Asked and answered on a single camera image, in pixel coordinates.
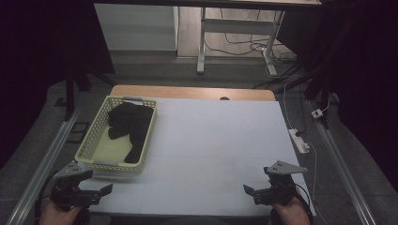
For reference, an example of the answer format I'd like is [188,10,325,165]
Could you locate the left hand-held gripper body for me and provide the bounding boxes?
[50,160,102,211]

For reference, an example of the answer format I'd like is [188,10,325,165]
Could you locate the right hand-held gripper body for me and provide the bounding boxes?
[253,160,308,207]

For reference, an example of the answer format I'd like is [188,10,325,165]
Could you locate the person's right hand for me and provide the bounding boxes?
[270,197,312,225]

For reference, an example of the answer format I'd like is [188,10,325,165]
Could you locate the person's left hand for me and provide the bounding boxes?
[38,201,84,225]

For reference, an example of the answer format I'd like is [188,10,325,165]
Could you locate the pale yellow plastic basket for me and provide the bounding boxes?
[74,95,159,175]

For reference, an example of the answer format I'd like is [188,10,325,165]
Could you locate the white power strip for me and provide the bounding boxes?
[287,127,311,156]

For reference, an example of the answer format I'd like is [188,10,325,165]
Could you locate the white table sheet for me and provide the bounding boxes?
[78,97,316,218]

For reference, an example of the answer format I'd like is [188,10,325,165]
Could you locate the dark cloth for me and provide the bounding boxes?
[107,101,155,164]

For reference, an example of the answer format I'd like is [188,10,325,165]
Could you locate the black metal stand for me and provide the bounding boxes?
[283,46,337,130]
[63,59,117,122]

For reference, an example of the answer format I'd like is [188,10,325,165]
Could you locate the dark curtain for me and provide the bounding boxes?
[0,0,115,172]
[276,0,398,191]

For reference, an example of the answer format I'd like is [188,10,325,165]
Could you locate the wooden table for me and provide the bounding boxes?
[110,84,277,102]

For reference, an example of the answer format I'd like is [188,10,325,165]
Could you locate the white cabinet panel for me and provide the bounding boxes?
[93,3,180,52]

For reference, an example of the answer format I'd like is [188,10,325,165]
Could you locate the white metal-legged desk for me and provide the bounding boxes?
[93,0,323,77]

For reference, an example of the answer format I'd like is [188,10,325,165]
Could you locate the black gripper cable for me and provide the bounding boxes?
[293,182,314,221]
[33,171,62,223]

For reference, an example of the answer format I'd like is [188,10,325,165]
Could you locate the metal floor rail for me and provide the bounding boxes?
[307,98,378,225]
[5,106,82,225]

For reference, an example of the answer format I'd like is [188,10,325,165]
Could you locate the white power cable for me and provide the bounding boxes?
[282,82,329,225]

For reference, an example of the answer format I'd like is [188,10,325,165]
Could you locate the black floor cables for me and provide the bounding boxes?
[205,8,301,90]

